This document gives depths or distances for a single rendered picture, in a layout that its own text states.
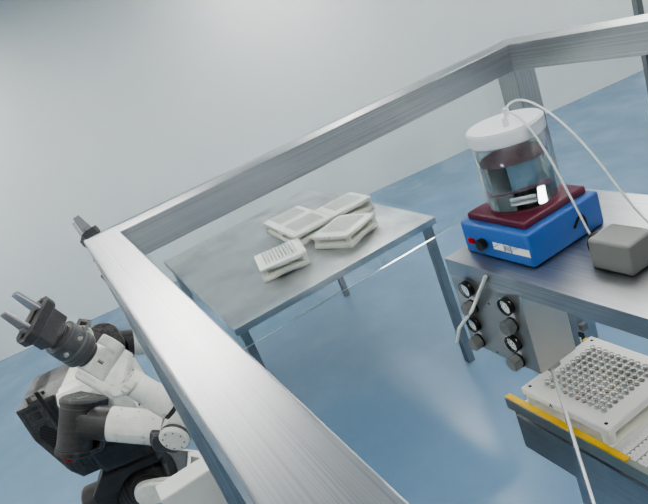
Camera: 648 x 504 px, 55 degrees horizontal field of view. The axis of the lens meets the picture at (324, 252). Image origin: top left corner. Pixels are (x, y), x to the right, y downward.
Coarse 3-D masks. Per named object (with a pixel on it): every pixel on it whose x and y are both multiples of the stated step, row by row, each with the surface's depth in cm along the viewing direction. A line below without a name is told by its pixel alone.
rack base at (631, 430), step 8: (544, 408) 145; (560, 416) 141; (640, 416) 133; (576, 424) 137; (632, 424) 132; (640, 424) 131; (584, 432) 135; (592, 432) 134; (616, 432) 131; (624, 432) 131; (632, 432) 130; (640, 432) 132; (600, 440) 131; (624, 440) 130; (632, 440) 131; (616, 448) 129
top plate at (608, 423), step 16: (576, 352) 152; (624, 352) 146; (576, 368) 147; (528, 384) 148; (544, 384) 146; (560, 384) 144; (640, 384) 135; (544, 400) 142; (576, 400) 137; (624, 400) 132; (640, 400) 131; (576, 416) 134; (592, 416) 132; (608, 416) 130; (624, 416) 128; (608, 432) 127
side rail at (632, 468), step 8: (512, 408) 152; (520, 408) 148; (528, 416) 147; (536, 416) 143; (544, 424) 142; (552, 424) 139; (552, 432) 141; (560, 432) 138; (568, 432) 135; (568, 440) 136; (576, 440) 134; (584, 440) 131; (584, 448) 132; (592, 448) 130; (600, 456) 129; (608, 456) 126; (616, 464) 125; (624, 464) 123; (632, 464) 122; (640, 464) 121; (624, 472) 124; (632, 472) 122; (640, 472) 120; (640, 480) 121
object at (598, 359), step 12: (588, 360) 148; (600, 360) 145; (612, 360) 145; (588, 372) 144; (612, 372) 140; (624, 372) 139; (564, 384) 142; (576, 384) 141; (588, 384) 141; (600, 384) 138; (612, 384) 138; (624, 384) 135; (588, 396) 136; (600, 396) 135; (612, 396) 135
